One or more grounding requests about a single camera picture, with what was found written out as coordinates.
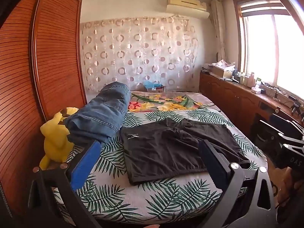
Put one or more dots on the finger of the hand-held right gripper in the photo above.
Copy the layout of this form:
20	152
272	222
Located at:
288	123
273	129

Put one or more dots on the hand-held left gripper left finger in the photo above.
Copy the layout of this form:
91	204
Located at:
84	166

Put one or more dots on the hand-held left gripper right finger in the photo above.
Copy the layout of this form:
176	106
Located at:
212	163

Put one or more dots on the black pants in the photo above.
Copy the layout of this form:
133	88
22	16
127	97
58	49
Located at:
175	147

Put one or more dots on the person's right hand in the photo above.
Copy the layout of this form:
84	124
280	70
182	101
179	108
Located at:
286	185

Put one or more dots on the yellow plush toy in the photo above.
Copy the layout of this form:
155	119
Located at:
53	142

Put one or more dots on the white tissue box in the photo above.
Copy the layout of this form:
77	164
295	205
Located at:
256	90

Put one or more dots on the wooden sideboard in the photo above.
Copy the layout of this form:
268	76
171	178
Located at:
237	99

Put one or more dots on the blue jeans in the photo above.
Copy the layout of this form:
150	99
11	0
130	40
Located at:
102	114

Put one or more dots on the white bottles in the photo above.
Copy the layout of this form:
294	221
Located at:
247	79

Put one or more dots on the leaf print bed sheet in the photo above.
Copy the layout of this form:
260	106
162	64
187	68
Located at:
147	194

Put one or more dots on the window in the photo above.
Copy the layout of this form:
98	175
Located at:
268	47

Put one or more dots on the cardboard box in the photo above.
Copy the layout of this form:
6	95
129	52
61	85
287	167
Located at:
219	71

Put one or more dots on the floral blanket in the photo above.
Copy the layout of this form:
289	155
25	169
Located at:
163	101

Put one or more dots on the white plastic bags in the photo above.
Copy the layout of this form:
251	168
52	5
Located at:
223	63

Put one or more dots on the box with blue cloth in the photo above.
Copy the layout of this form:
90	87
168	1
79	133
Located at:
154	86

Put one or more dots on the wooden louvered wardrobe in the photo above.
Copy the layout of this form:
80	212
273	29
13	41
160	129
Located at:
35	76

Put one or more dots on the white window curtain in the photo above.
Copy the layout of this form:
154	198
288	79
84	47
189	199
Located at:
218	28

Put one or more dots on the circle pattern curtain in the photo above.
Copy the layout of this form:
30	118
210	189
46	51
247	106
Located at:
140	52

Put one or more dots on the wall air conditioner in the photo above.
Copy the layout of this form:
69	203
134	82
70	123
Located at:
187	7

